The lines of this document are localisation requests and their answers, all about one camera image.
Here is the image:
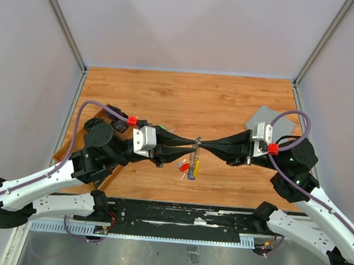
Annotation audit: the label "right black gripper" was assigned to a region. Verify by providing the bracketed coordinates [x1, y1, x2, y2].
[197, 124, 288, 171]

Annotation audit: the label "red tagged key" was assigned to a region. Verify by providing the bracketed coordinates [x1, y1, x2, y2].
[176, 159, 190, 172]

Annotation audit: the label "keyring with coloured keys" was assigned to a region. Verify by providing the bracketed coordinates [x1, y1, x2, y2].
[188, 137, 201, 180]

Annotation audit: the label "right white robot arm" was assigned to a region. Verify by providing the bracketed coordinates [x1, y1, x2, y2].
[200, 125, 354, 265]

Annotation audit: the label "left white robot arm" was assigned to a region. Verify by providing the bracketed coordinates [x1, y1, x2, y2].
[0, 121, 194, 229]

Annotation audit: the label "green tagged key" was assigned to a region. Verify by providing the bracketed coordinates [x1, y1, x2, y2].
[159, 125, 175, 133]

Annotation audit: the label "black items in tray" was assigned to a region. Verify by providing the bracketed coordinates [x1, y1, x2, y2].
[106, 104, 129, 133]

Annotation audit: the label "grey cloth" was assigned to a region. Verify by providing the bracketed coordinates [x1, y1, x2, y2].
[245, 106, 296, 141]

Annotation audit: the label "wooden compartment tray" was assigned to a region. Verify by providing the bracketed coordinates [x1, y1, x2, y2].
[53, 109, 123, 194]

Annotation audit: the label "green black item in tray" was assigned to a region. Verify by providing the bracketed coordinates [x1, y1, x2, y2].
[83, 118, 104, 133]

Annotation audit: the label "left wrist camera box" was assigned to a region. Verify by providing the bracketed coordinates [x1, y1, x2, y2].
[133, 126, 157, 158]

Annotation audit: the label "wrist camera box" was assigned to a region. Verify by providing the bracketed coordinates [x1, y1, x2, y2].
[133, 126, 157, 158]
[252, 122, 273, 144]

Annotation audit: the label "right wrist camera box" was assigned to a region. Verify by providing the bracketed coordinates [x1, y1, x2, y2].
[252, 122, 273, 144]

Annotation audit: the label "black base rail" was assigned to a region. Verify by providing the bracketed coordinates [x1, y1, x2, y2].
[71, 197, 276, 243]

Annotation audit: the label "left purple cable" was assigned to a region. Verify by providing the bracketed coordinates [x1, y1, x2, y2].
[0, 94, 137, 246]

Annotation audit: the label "purple cable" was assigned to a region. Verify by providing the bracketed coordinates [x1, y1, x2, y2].
[0, 94, 137, 246]
[262, 108, 354, 243]

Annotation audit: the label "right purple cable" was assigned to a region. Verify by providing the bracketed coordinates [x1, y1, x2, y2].
[262, 108, 354, 243]

